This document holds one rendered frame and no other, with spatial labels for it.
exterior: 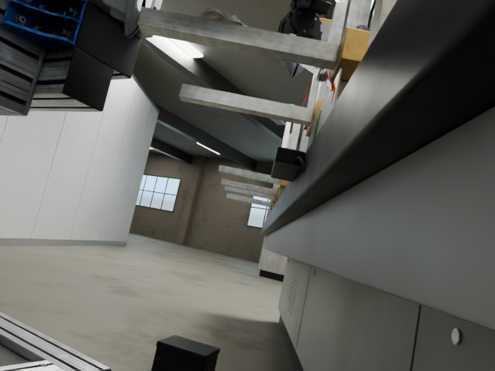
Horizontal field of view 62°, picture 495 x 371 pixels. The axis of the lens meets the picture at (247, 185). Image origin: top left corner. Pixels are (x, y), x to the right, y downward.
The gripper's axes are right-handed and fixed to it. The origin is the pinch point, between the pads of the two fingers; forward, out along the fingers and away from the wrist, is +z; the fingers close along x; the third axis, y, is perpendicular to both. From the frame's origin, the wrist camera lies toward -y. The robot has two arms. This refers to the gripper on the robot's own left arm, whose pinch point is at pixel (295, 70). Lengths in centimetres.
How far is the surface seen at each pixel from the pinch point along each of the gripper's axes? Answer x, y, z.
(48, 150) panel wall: 107, 433, -18
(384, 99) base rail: 18, -61, 30
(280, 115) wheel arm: 1.6, -0.8, 11.1
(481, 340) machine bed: -15, -41, 45
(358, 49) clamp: 3.0, -30.7, 8.7
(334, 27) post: -7.2, -0.1, -13.0
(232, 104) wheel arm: 11.5, 2.8, 10.8
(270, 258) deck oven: -268, 622, 55
